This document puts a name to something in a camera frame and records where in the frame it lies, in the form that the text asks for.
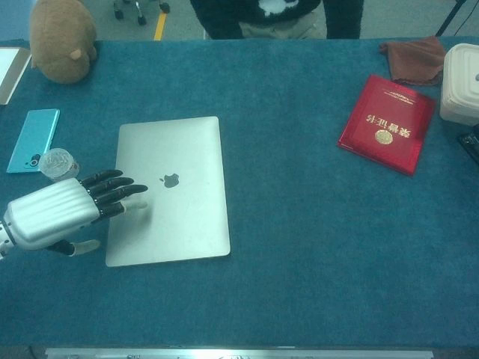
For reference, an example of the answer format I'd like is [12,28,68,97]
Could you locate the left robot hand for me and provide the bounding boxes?
[2,169,149,258]

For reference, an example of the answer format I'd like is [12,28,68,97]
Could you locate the silver laptop with apple logo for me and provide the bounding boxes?
[105,116,231,268]

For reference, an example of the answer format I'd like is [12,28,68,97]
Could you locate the black caster wheels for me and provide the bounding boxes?
[113,0,171,26]

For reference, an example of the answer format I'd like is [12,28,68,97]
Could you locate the clear round plastic jar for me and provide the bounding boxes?
[38,147,81,183]

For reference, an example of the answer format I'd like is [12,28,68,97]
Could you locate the light blue smartphone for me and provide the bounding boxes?
[6,108,61,174]

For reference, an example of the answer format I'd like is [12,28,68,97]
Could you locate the brown plush toy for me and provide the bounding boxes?
[28,0,99,85]

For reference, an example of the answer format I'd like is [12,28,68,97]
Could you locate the teal table cover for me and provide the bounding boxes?
[0,36,479,349]

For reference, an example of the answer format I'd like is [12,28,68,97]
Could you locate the person in black top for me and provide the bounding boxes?
[189,0,366,40]

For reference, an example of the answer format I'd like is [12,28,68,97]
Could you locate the red certificate folder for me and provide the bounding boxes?
[337,74,438,177]

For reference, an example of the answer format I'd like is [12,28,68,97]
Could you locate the brown cloth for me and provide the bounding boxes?
[379,35,447,88]

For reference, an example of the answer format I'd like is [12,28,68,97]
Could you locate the black device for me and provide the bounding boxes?
[456,131,479,168]

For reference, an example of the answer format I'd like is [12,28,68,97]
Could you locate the white lidded plastic container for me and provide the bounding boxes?
[439,43,479,126]

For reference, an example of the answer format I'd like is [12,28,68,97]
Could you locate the black tripod leg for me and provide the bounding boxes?
[435,0,469,37]

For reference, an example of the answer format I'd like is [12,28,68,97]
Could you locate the white board with metal frame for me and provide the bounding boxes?
[0,46,32,105]

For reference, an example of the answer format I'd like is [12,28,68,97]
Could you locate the aluminium rail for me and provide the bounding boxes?
[44,346,435,359]

